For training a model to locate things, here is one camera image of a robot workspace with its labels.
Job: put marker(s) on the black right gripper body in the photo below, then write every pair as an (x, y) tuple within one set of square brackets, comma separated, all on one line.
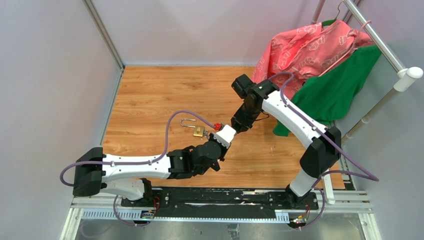
[(245, 116)]

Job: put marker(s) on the brass padlock steel shackle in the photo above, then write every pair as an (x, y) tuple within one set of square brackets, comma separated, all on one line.
[(198, 130)]

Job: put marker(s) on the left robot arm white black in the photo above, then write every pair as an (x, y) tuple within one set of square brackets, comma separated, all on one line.
[(127, 176)]

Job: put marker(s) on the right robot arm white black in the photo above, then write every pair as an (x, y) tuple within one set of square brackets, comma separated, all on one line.
[(321, 143)]

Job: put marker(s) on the green garment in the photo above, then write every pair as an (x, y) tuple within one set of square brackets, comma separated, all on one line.
[(324, 87)]

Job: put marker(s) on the pink patterned garment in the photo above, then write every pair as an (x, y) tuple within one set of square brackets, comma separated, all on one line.
[(307, 52)]

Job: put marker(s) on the metal clothes rack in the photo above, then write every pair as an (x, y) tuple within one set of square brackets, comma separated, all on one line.
[(385, 124)]

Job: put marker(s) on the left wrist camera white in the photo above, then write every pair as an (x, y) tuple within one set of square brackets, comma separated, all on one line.
[(225, 135)]

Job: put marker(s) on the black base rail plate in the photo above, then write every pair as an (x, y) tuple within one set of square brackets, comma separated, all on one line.
[(210, 204)]

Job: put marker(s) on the aluminium corner frame post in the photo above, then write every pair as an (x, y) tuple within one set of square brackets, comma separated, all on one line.
[(97, 20)]

